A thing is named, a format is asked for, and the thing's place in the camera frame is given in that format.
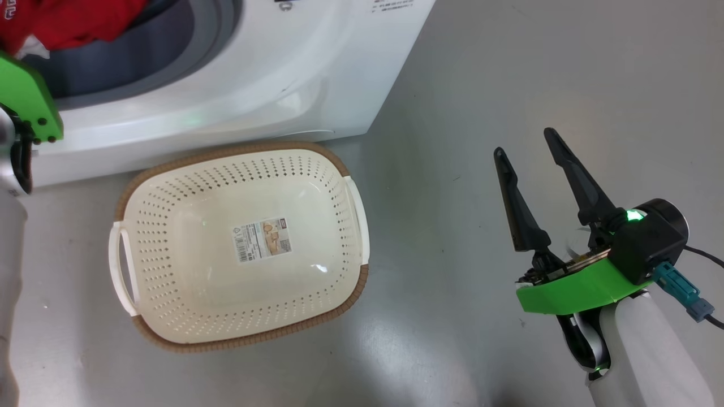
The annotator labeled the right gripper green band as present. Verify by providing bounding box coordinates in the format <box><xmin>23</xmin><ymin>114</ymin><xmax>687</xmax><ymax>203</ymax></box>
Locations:
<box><xmin>493</xmin><ymin>127</ymin><xmax>652</xmax><ymax>315</ymax></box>

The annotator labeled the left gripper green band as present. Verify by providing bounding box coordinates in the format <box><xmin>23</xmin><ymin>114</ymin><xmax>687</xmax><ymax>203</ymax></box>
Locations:
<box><xmin>0</xmin><ymin>51</ymin><xmax>64</xmax><ymax>196</ymax></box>

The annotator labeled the red basketball jersey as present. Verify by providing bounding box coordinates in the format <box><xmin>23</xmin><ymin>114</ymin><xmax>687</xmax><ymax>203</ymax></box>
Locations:
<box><xmin>0</xmin><ymin>0</ymin><xmax>151</xmax><ymax>58</ymax></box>

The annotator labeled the white front-load washing machine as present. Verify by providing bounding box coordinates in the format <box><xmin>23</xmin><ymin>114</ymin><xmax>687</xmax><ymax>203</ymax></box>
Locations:
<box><xmin>0</xmin><ymin>0</ymin><xmax>437</xmax><ymax>188</ymax></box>

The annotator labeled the cream perforated laundry basket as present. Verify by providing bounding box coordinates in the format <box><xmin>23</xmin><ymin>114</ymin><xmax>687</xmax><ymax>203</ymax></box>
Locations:
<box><xmin>109</xmin><ymin>141</ymin><xmax>371</xmax><ymax>354</ymax></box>

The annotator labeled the paper product label sticker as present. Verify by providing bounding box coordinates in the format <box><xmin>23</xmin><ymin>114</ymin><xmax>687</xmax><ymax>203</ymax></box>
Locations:
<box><xmin>231</xmin><ymin>218</ymin><xmax>294</xmax><ymax>265</ymax></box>

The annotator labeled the teal cable connector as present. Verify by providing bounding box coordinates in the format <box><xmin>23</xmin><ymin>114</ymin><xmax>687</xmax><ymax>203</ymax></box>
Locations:
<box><xmin>652</xmin><ymin>262</ymin><xmax>715</xmax><ymax>323</ymax></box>

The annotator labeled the thin black cable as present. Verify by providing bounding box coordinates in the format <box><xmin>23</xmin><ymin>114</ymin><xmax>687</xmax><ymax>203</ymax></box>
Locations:
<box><xmin>682</xmin><ymin>245</ymin><xmax>724</xmax><ymax>330</ymax></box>

